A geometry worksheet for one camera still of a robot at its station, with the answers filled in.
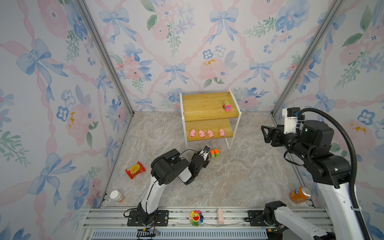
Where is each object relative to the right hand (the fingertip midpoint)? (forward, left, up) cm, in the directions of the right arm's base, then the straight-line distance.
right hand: (270, 125), depth 61 cm
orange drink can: (-18, -20, -30) cm, 40 cm away
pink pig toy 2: (+12, +23, -21) cm, 33 cm away
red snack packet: (-4, +66, -36) cm, 75 cm away
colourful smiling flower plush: (-28, +30, -38) cm, 56 cm away
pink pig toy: (+12, +16, -21) cm, 29 cm away
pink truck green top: (+16, +16, -4) cm, 23 cm away
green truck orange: (+7, +21, -37) cm, 43 cm away
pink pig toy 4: (+12, +33, -21) cm, 41 cm away
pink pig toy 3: (+11, +28, -21) cm, 37 cm away
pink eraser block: (-28, +19, -36) cm, 50 cm away
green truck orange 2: (+8, +18, -36) cm, 41 cm away
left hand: (+10, +24, -37) cm, 45 cm away
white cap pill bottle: (-20, +70, -31) cm, 79 cm away
